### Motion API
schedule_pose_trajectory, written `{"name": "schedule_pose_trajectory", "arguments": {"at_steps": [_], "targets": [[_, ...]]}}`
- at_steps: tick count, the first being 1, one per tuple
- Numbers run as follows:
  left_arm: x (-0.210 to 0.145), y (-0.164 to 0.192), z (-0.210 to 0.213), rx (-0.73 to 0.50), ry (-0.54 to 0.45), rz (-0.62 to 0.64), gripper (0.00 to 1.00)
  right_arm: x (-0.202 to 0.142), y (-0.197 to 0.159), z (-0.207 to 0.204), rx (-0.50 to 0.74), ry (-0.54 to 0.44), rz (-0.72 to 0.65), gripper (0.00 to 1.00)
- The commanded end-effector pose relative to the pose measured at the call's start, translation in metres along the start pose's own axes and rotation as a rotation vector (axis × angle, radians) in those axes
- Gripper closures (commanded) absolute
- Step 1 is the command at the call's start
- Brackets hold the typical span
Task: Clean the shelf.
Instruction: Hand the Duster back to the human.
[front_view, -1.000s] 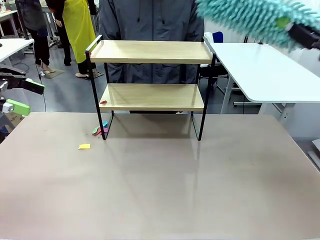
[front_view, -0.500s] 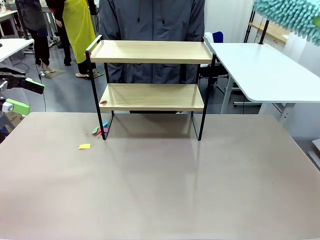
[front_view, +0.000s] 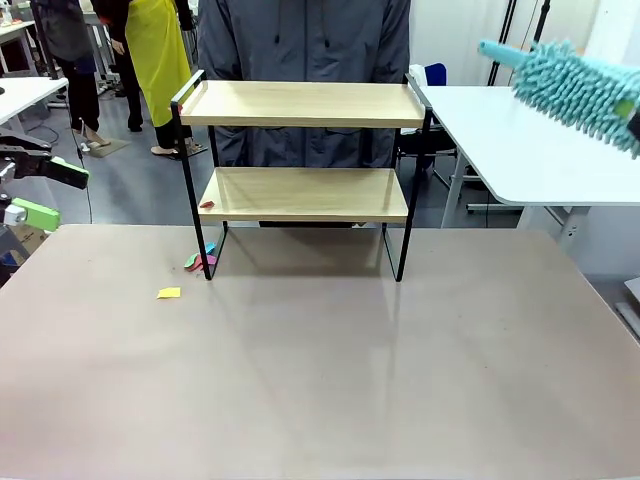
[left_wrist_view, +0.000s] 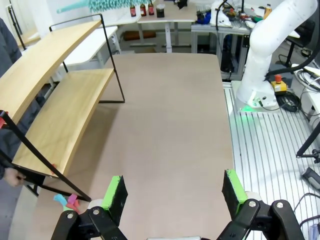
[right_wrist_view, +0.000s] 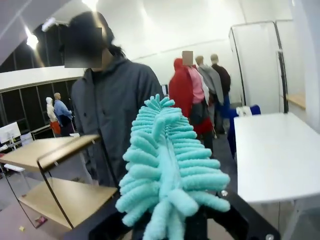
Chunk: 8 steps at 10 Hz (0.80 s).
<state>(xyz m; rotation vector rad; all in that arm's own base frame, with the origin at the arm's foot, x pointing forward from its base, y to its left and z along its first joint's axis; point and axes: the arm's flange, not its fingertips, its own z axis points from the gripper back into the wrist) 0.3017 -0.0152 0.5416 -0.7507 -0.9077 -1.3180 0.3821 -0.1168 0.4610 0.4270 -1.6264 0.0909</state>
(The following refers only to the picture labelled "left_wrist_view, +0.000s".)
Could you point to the green-tipped left gripper left finger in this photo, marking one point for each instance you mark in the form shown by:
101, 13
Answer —
115, 200

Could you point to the black office chair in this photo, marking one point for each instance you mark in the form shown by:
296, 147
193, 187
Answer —
298, 37

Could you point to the dark glass jar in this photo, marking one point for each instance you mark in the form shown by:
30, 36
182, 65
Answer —
160, 12

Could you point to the black camera tripod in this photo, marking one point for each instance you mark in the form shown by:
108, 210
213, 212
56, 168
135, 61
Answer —
308, 142

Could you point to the green-tipped left gripper right finger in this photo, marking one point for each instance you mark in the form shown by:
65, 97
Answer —
235, 195

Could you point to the teal microfiber duster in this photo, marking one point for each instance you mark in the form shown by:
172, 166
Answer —
105, 3

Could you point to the orange bottle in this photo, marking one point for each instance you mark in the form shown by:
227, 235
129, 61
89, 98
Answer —
267, 12

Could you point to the two-tier wooden black-framed shelf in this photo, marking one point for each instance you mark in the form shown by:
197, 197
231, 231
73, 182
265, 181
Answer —
62, 120

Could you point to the grey jacket torso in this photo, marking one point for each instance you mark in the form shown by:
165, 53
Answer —
7, 47

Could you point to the person's right hand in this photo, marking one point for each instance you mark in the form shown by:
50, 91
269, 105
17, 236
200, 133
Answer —
13, 177

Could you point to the blue object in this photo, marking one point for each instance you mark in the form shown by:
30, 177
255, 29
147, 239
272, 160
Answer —
203, 18

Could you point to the grey jacketed right forearm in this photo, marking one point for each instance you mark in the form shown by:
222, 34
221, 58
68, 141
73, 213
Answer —
3, 162

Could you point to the brown bottle red label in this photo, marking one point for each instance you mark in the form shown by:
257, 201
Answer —
151, 8
143, 10
132, 10

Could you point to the long red paper scrap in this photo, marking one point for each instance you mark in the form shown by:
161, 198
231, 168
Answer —
2, 120

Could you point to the teal paper scrap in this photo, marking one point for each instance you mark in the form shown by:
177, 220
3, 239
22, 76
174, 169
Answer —
59, 198

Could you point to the pink paper scrap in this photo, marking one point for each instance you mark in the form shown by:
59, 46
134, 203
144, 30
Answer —
71, 198

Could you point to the black handheld device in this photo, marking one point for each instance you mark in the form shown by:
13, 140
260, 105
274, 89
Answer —
311, 176

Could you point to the yellow emergency stop box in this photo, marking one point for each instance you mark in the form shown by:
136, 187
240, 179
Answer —
278, 85

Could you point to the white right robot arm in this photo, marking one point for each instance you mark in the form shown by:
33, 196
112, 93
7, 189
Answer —
260, 57

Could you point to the slotted aluminium base platform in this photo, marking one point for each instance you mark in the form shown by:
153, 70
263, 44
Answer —
262, 155

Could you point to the light wooden desk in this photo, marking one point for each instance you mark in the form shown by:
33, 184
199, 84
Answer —
167, 17

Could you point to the white side table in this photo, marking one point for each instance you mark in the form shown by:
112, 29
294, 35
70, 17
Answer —
95, 52

